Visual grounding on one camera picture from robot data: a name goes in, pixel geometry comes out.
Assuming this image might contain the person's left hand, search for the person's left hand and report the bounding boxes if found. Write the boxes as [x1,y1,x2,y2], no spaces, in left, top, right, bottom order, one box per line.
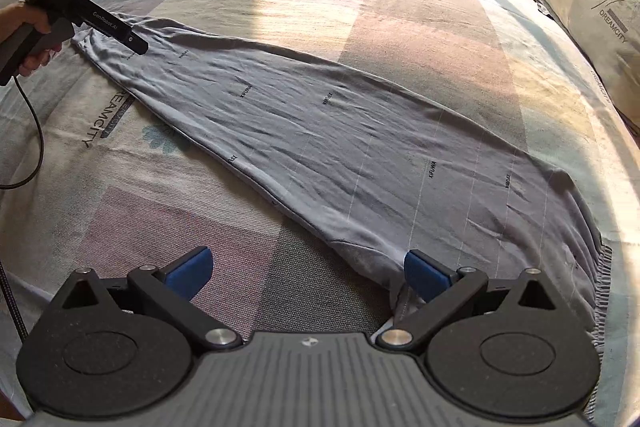
[0,2,63,78]

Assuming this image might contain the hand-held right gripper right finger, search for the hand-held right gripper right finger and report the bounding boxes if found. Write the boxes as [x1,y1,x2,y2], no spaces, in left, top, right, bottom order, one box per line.
[376,249,568,353]

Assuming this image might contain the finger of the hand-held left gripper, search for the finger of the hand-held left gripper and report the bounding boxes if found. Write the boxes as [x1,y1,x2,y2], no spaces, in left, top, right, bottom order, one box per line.
[119,27,150,62]

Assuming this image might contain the grey pants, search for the grey pants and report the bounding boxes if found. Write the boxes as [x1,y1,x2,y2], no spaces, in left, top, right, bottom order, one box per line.
[72,14,613,323]

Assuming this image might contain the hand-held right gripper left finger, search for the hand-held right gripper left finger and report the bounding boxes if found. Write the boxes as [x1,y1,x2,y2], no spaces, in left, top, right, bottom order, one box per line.
[60,246,243,353]

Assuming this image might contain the black braided cable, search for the black braided cable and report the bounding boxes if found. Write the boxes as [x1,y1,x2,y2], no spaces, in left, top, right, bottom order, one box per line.
[0,257,29,341]

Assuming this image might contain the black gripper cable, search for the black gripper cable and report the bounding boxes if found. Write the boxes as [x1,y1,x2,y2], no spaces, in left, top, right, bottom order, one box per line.
[0,74,41,191]

